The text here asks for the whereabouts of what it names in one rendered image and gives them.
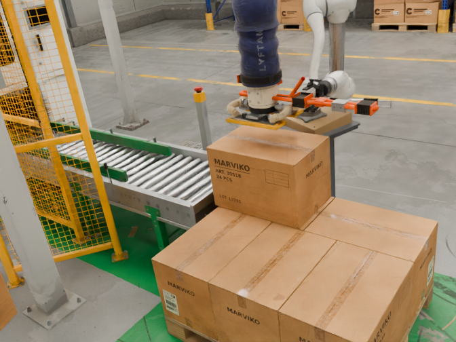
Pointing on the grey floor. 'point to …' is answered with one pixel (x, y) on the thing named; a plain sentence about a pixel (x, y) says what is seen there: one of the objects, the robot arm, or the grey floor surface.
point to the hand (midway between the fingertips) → (307, 99)
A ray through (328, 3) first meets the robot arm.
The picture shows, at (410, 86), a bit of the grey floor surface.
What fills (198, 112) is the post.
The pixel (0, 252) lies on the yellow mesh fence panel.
